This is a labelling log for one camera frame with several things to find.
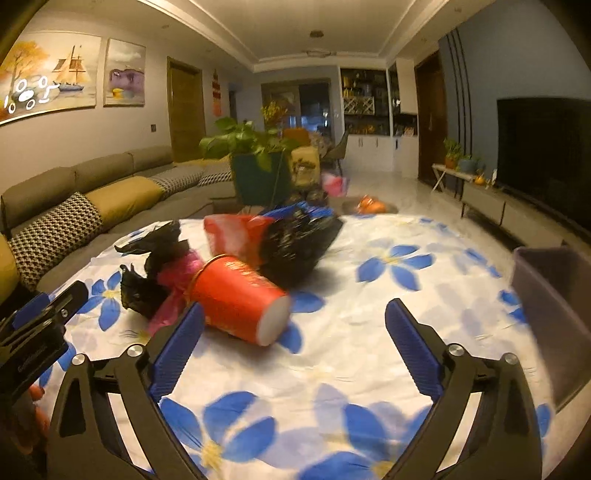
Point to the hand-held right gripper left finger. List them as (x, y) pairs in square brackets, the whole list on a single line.
[(178, 346)]

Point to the red paper cup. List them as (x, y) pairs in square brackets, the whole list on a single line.
[(235, 295)]

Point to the grey plastic bin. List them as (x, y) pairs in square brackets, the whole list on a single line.
[(563, 314)]

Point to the blue floral tablecloth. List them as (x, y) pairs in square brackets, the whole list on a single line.
[(351, 300)]

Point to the blue plastic bag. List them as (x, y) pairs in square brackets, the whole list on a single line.
[(295, 211)]

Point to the small orange ornament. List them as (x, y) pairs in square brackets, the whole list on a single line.
[(481, 180)]

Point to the yellow pillow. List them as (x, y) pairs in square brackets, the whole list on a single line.
[(124, 201)]

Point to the orange chair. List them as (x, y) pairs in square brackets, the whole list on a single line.
[(294, 135)]

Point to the black plastic bag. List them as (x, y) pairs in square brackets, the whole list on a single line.
[(300, 249), (147, 263)]

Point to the grey television cabinet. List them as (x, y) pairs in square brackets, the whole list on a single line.
[(508, 207)]

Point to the white side table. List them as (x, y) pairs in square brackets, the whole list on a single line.
[(455, 168)]

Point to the pink plastic bag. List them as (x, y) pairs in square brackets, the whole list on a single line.
[(178, 281)]

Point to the plant in orange pot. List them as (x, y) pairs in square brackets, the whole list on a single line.
[(451, 157)]

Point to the red and white plastic bag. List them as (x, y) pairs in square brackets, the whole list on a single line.
[(233, 235)]

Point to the person's left hand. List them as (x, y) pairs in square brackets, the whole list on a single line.
[(41, 422)]

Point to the pothos in teal pot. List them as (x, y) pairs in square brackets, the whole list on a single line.
[(256, 180)]

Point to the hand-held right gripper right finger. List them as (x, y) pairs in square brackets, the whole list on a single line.
[(411, 341)]

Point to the plant in blue pot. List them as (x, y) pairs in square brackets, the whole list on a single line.
[(468, 165)]

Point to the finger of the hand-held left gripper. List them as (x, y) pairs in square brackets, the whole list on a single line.
[(69, 297), (27, 311)]

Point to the light wooden door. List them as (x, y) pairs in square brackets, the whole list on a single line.
[(186, 113)]

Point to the grey dining chair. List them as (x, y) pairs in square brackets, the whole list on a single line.
[(337, 147)]

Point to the yellow flowers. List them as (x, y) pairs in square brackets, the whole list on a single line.
[(273, 113)]

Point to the red wall hanging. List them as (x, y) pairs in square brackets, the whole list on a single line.
[(216, 92)]

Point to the white display cabinet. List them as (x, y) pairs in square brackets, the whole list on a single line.
[(374, 147)]

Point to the black television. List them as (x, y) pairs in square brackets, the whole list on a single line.
[(545, 157)]

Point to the grey sofa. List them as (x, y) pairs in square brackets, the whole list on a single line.
[(111, 161)]

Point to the sailboat painting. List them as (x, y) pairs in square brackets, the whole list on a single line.
[(60, 74)]

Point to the purple painting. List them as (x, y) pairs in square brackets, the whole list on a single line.
[(124, 74)]

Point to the dark wooden door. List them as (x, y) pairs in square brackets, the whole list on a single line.
[(430, 120)]

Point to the small patterned pillow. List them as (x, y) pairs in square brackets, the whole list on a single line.
[(214, 179)]

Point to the large houndstooth pillow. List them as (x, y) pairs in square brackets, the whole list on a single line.
[(55, 240)]

